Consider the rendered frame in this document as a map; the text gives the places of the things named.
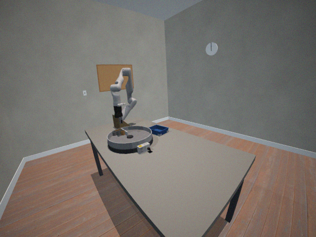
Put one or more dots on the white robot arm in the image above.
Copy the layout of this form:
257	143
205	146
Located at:
129	89

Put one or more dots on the blue crate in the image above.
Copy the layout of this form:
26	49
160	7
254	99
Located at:
159	130

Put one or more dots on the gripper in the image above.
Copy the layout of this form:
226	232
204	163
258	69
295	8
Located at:
118	110

